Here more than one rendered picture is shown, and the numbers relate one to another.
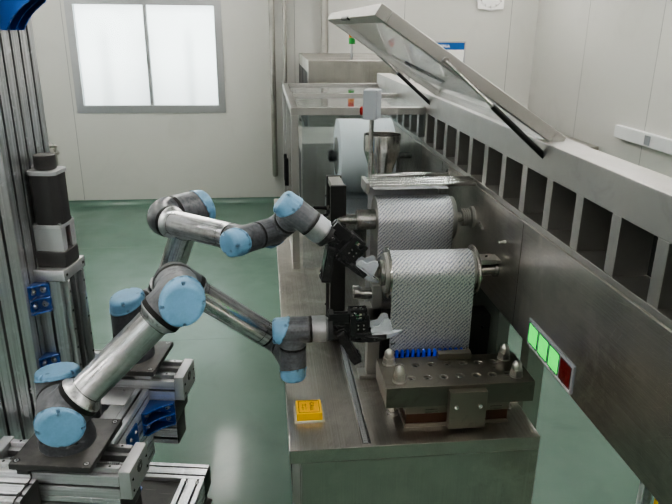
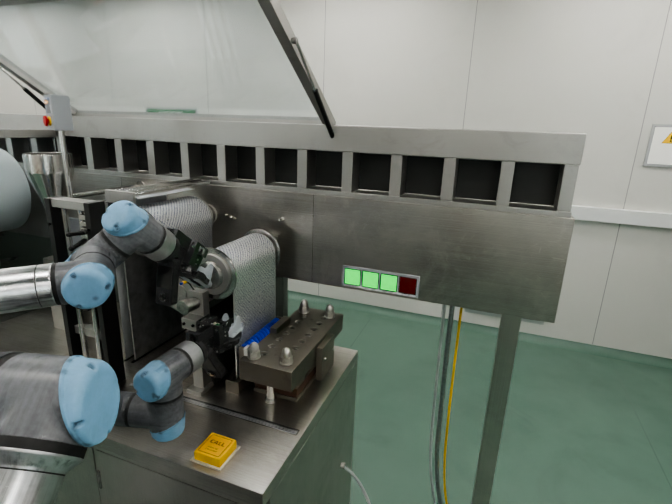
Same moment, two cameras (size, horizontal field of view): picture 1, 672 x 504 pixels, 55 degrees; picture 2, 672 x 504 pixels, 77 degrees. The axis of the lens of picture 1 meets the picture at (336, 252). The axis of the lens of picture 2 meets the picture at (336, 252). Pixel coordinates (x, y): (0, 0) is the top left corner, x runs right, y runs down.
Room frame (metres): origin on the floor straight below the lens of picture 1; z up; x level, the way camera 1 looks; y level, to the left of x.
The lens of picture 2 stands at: (0.92, 0.69, 1.65)
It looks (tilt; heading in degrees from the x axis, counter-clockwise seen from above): 16 degrees down; 296
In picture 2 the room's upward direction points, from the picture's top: 2 degrees clockwise
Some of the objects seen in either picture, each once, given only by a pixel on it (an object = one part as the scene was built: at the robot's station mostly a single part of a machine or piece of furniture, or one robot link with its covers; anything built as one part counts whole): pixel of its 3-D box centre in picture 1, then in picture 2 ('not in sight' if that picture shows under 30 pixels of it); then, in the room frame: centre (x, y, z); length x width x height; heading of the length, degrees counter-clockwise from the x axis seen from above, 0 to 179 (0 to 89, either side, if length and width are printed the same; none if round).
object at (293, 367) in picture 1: (291, 359); (159, 412); (1.63, 0.13, 1.01); 0.11 x 0.08 x 0.11; 22
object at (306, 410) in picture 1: (308, 410); (215, 449); (1.52, 0.07, 0.91); 0.07 x 0.07 x 0.02; 6
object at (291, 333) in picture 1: (292, 330); (163, 375); (1.61, 0.12, 1.11); 0.11 x 0.08 x 0.09; 96
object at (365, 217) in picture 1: (365, 219); not in sight; (1.95, -0.09, 1.34); 0.06 x 0.06 x 0.06; 6
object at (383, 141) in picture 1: (382, 141); (48, 162); (2.43, -0.17, 1.50); 0.14 x 0.14 x 0.06
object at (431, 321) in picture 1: (430, 323); (256, 307); (1.66, -0.27, 1.11); 0.23 x 0.01 x 0.18; 96
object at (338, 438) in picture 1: (353, 273); (15, 326); (2.64, -0.08, 0.88); 2.52 x 0.66 x 0.04; 6
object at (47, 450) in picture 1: (65, 424); not in sight; (1.50, 0.74, 0.87); 0.15 x 0.15 x 0.10
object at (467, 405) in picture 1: (467, 408); (326, 356); (1.45, -0.35, 0.97); 0.10 x 0.03 x 0.11; 96
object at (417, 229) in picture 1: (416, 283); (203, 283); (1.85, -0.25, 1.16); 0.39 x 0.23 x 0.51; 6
